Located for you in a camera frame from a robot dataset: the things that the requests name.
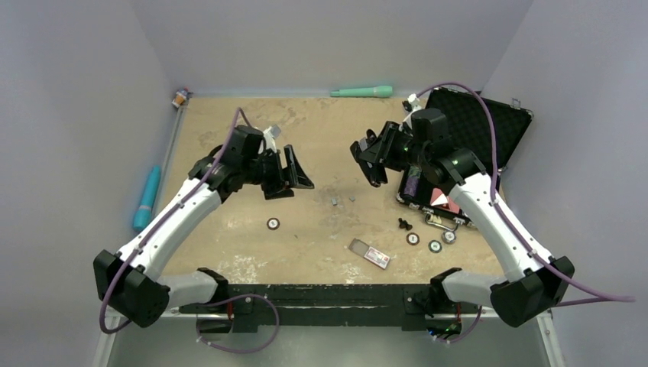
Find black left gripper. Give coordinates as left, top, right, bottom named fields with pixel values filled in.
left=242, top=145, right=313, bottom=200

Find green microphone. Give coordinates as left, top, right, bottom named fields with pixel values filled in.
left=329, top=86, right=394, bottom=99

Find black screw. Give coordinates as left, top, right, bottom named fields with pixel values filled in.
left=398, top=218, right=413, bottom=231

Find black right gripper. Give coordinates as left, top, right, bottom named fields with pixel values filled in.
left=361, top=121, right=429, bottom=172

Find brown poker chip right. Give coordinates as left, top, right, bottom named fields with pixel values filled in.
left=406, top=232, right=420, bottom=245

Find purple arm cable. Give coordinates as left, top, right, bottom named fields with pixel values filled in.
left=415, top=82, right=637, bottom=346
left=99, top=106, right=280, bottom=355

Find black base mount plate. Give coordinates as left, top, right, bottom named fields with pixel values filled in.
left=178, top=283, right=479, bottom=334

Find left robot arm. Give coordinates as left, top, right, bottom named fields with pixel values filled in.
left=93, top=125, right=315, bottom=328

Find black stapler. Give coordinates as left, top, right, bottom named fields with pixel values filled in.
left=370, top=162, right=387, bottom=173

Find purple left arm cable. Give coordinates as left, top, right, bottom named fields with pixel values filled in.
left=99, top=106, right=280, bottom=355

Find staple box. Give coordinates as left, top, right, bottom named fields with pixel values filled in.
left=348, top=239, right=391, bottom=270

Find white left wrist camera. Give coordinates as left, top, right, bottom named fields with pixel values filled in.
left=260, top=125, right=281, bottom=153

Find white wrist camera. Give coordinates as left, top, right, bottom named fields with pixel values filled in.
left=402, top=93, right=423, bottom=125
left=260, top=125, right=281, bottom=153

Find black poker chip case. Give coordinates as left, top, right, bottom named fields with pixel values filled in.
left=396, top=87, right=533, bottom=226

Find green poker chip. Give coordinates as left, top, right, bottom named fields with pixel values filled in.
left=428, top=240, right=442, bottom=253

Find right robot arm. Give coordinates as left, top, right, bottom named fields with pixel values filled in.
left=350, top=109, right=575, bottom=327

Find small orange figurine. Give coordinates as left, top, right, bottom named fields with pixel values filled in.
left=171, top=88, right=192, bottom=109

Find aluminium frame rail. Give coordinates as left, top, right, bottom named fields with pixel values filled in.
left=94, top=306, right=565, bottom=366

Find silver poker chip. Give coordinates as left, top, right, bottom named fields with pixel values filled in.
left=442, top=230, right=456, bottom=244

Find brown poker chip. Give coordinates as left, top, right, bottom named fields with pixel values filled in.
left=406, top=232, right=420, bottom=245
left=266, top=217, right=280, bottom=230

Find silver carabiner keys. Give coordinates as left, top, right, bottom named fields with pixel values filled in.
left=424, top=213, right=461, bottom=232

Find brown poker chip left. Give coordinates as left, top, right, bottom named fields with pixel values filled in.
left=266, top=217, right=280, bottom=230

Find teal cylinder left edge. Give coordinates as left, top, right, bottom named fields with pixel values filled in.
left=132, top=166, right=161, bottom=232

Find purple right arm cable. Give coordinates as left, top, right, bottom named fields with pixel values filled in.
left=415, top=82, right=637, bottom=346

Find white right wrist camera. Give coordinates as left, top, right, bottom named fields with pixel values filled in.
left=402, top=93, right=423, bottom=125

